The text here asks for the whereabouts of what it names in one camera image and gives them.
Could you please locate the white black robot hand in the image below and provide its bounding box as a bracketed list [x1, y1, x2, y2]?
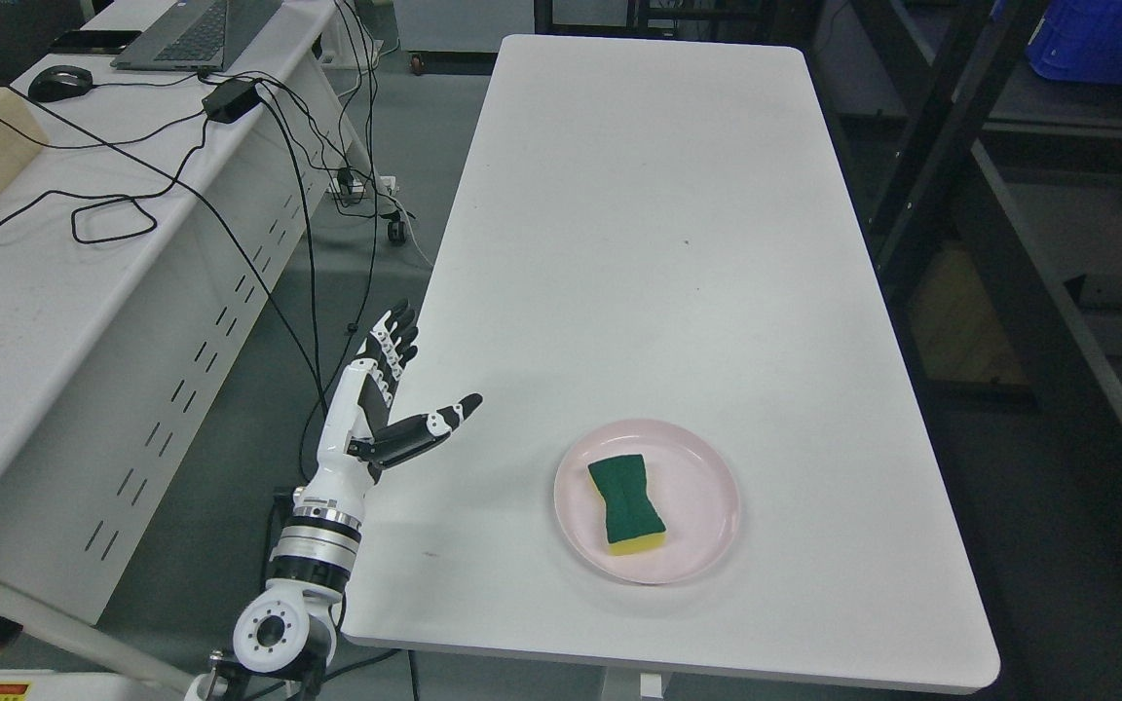
[294, 299, 484, 524]

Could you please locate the green yellow sponge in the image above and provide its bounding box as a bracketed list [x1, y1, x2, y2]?
[587, 454, 666, 556]

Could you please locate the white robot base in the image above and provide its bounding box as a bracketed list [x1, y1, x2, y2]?
[0, 670, 184, 700]

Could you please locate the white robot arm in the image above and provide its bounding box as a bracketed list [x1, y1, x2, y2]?
[184, 488, 365, 700]

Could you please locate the black metal shelf rack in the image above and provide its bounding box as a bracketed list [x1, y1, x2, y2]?
[804, 0, 1122, 701]

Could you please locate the white side desk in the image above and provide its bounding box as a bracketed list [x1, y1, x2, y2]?
[0, 1, 366, 692]

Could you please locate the pink round plate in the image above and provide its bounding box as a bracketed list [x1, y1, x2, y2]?
[553, 419, 742, 585]

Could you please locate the white desk with plate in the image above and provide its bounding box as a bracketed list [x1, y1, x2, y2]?
[344, 34, 1001, 693]

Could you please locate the black power adapter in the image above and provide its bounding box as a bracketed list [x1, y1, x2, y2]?
[202, 77, 263, 124]

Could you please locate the grey laptop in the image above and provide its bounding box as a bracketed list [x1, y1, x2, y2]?
[111, 1, 282, 72]

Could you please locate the black computer mouse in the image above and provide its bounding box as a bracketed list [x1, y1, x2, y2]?
[26, 65, 96, 103]

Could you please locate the black smartphone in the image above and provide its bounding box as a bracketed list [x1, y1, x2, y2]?
[48, 28, 142, 55]

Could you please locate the blue plastic bin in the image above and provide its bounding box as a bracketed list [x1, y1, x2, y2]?
[1026, 1, 1122, 86]

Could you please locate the black cable on desk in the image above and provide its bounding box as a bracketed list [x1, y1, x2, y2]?
[0, 68, 328, 411]

